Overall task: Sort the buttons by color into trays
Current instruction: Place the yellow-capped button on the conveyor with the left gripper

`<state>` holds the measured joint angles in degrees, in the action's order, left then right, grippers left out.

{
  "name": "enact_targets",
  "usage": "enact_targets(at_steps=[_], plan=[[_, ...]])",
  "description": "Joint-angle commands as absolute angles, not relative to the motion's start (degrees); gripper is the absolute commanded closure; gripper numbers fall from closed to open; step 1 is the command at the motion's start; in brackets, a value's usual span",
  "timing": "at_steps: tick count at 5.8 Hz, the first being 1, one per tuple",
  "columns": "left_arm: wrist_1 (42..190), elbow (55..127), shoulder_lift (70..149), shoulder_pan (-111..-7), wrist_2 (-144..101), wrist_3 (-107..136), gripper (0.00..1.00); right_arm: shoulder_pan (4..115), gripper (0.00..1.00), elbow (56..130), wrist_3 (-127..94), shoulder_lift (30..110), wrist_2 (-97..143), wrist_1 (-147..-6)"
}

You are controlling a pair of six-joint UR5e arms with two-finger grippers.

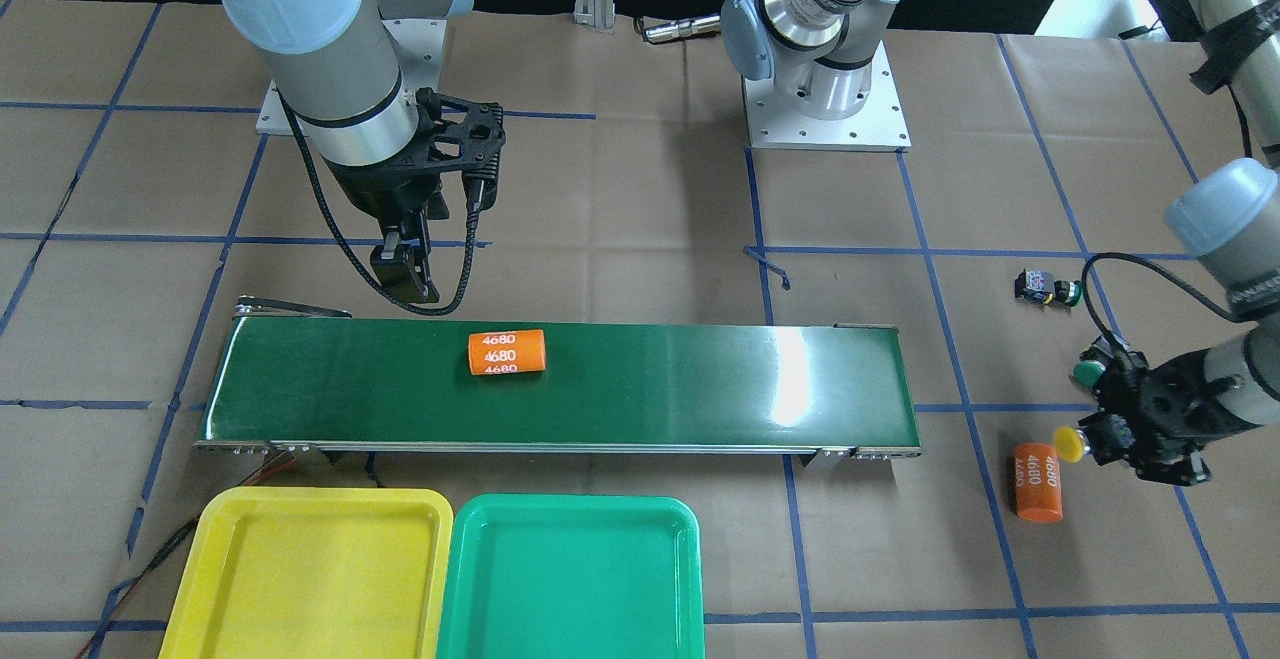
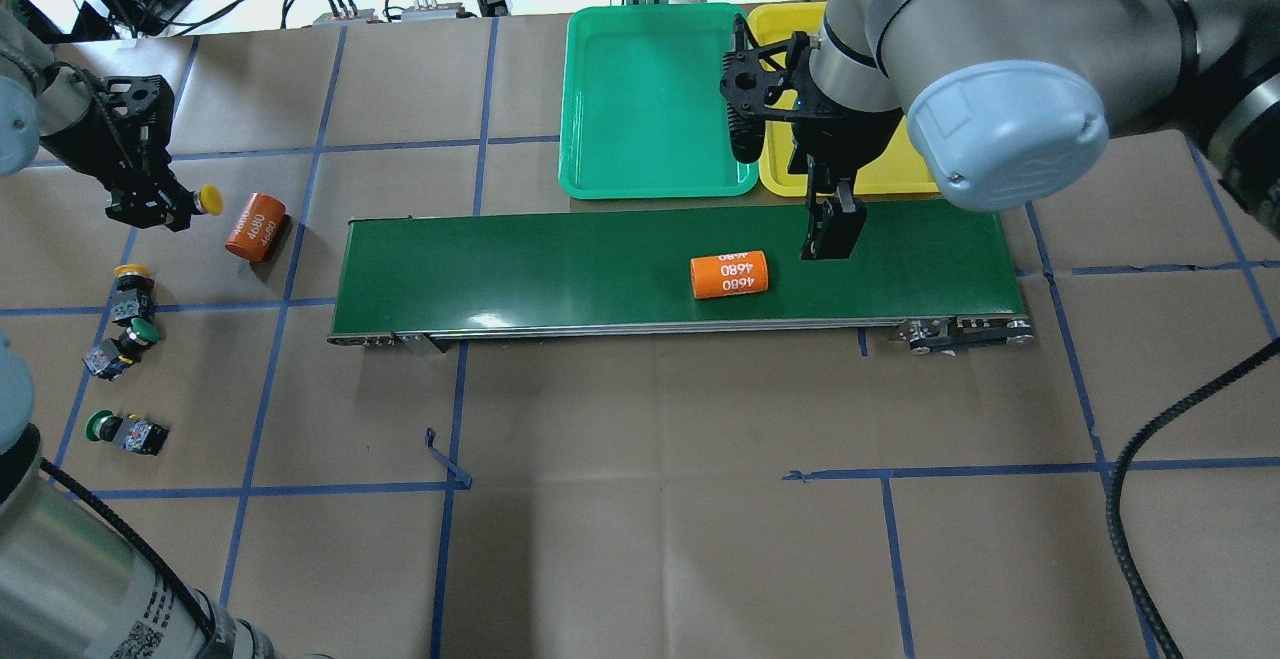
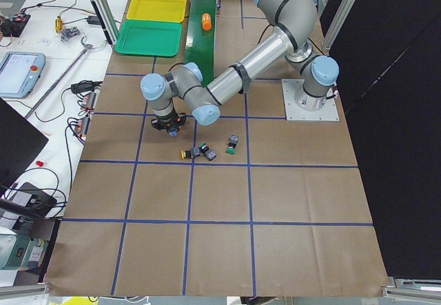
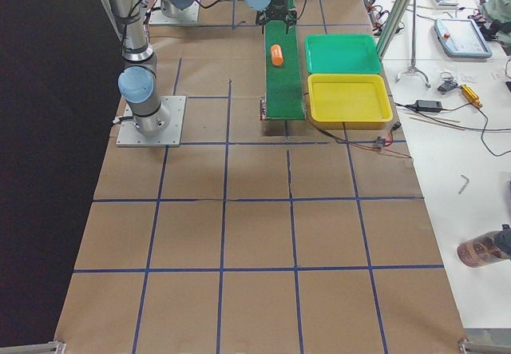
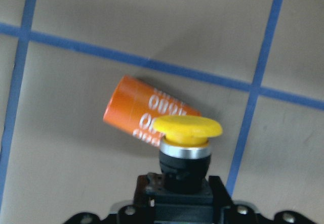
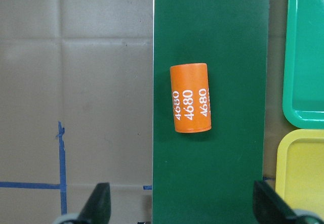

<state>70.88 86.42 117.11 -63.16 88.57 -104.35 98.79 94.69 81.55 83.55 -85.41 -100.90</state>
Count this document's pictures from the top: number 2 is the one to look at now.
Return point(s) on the orange cylinder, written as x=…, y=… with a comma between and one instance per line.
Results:
x=731, y=274
x=258, y=226

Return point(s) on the green mushroom push button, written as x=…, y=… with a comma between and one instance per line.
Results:
x=114, y=355

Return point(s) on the green plastic tray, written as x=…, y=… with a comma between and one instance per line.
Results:
x=642, y=114

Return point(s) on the yellow mushroom push button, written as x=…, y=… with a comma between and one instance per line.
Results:
x=207, y=200

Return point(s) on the green push button small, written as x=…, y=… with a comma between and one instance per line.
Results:
x=131, y=432

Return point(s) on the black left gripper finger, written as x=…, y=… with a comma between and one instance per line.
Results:
x=167, y=205

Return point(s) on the yellow push button upper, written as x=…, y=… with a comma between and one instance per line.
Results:
x=132, y=295

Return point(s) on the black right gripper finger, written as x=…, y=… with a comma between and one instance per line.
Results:
x=835, y=215

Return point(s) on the green conveyor belt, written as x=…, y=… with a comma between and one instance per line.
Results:
x=943, y=278

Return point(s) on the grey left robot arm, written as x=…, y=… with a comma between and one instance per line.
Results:
x=78, y=581

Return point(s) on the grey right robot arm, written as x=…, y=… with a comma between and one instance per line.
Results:
x=1007, y=101

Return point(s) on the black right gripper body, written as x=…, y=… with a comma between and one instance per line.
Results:
x=848, y=136

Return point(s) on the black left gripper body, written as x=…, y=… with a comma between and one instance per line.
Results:
x=92, y=146

